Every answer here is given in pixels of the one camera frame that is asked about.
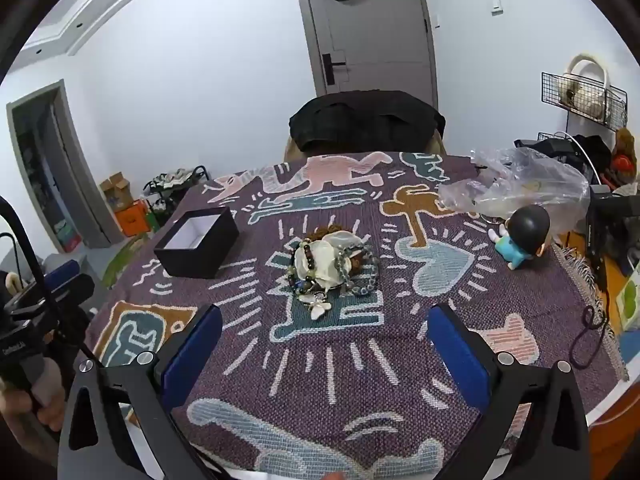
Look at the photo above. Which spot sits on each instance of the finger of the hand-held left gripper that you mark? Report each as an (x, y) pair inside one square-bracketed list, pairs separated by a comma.
[(75, 287), (60, 272)]

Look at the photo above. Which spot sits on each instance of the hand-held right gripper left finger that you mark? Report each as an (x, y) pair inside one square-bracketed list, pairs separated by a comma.
[(192, 355)]

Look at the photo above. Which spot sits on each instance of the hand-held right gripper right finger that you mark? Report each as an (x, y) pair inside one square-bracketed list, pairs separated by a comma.
[(460, 355)]

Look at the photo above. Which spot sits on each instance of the black box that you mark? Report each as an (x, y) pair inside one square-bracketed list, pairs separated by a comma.
[(200, 260)]

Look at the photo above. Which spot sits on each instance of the person's left hand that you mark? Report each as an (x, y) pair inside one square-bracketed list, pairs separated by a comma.
[(47, 405)]

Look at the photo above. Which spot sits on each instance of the green floor mat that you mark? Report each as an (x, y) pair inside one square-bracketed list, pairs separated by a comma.
[(120, 260)]

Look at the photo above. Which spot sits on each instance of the orange box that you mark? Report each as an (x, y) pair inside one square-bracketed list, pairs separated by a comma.
[(131, 220)]

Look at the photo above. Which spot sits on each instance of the white butterfly pendant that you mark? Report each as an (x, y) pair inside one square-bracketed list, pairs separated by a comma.
[(317, 310)]

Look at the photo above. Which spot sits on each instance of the purple printed blanket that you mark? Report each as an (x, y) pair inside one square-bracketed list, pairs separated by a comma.
[(325, 385)]

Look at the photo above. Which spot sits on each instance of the black shoe rack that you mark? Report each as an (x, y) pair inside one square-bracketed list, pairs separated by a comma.
[(170, 182)]

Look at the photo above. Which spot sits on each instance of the black-haired doll figurine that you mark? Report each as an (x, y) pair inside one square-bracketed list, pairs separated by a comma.
[(530, 222)]

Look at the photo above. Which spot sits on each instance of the green and white tissue box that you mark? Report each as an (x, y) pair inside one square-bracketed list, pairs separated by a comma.
[(631, 300)]

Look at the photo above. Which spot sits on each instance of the clear plastic bag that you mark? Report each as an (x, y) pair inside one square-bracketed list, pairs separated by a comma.
[(525, 180)]

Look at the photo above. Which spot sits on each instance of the dark bag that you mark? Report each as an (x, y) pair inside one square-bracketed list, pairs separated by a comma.
[(605, 225)]

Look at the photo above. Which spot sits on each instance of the black bag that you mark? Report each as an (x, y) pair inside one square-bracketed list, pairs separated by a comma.
[(575, 152)]

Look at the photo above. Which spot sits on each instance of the orange plush toy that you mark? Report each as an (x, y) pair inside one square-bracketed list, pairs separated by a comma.
[(625, 155)]

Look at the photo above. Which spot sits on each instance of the white handbag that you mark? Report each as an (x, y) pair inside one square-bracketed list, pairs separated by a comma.
[(585, 100)]

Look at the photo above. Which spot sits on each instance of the grey door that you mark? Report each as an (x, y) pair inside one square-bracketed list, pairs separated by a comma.
[(380, 35)]

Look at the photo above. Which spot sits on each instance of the grey door frame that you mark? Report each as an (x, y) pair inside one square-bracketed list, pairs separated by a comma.
[(75, 160)]

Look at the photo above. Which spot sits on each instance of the white light switch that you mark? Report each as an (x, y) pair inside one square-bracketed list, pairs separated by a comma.
[(496, 3)]

